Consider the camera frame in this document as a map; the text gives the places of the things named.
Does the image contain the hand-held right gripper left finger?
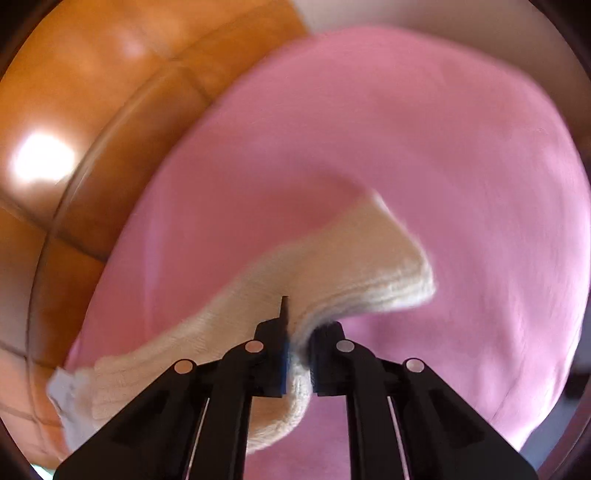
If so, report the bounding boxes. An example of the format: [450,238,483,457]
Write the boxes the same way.
[53,296,290,480]

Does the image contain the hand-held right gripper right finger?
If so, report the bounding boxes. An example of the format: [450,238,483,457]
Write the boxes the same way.
[309,322,539,480]

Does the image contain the cream knit sweater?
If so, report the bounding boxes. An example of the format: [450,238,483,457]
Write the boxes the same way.
[46,189,437,455]

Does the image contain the pink blanket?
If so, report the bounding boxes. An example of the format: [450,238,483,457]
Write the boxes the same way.
[62,25,580,480]

